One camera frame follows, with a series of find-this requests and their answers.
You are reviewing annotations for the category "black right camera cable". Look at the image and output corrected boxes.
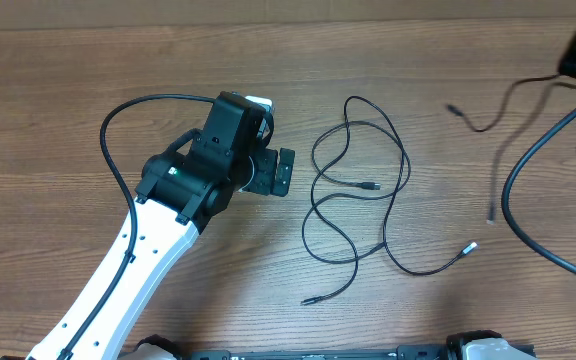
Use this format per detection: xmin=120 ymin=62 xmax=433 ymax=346
xmin=500 ymin=89 xmax=576 ymax=291

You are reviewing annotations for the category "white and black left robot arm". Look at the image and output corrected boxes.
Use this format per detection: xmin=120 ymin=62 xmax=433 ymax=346
xmin=28 ymin=92 xmax=295 ymax=359

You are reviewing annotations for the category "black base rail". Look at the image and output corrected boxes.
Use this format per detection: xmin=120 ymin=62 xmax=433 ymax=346
xmin=132 ymin=329 xmax=537 ymax=360

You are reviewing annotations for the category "cardboard back panel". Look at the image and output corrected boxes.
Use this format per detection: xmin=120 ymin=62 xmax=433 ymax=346
xmin=0 ymin=0 xmax=576 ymax=30

